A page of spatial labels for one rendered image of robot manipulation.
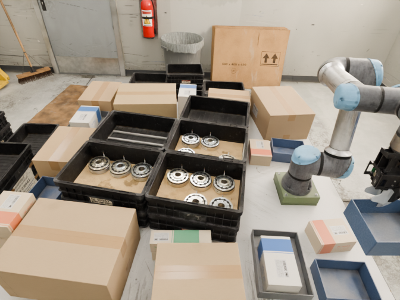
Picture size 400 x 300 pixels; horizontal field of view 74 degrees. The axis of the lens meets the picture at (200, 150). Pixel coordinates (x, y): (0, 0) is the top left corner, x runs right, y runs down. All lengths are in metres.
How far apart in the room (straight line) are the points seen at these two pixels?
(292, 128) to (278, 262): 0.96
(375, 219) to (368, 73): 0.56
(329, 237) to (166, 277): 0.71
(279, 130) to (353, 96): 1.00
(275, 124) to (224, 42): 2.38
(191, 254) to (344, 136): 0.81
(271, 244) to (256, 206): 0.28
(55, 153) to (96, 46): 3.02
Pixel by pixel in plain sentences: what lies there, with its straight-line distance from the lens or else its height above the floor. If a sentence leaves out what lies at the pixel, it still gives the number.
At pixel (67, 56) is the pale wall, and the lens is 4.61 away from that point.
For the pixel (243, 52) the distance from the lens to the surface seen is 4.03.
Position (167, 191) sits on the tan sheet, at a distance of 1.25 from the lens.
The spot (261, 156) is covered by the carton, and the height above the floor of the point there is 0.77.
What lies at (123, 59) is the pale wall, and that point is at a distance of 4.34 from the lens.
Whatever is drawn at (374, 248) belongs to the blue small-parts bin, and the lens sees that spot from 0.91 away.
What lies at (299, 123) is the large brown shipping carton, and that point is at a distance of 1.84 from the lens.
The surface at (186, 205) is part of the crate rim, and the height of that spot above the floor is 0.92.
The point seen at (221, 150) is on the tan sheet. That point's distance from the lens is 1.48.
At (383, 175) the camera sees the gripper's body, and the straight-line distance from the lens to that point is 0.89.
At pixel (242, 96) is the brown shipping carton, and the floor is 0.86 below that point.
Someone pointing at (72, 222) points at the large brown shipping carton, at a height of 0.90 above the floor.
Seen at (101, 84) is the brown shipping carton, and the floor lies 0.86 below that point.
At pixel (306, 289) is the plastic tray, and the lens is 1.23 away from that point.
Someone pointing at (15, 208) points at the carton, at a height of 0.92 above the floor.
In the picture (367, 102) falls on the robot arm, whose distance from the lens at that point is 0.88.
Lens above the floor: 1.75
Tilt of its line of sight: 39 degrees down
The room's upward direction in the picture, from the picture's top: 3 degrees clockwise
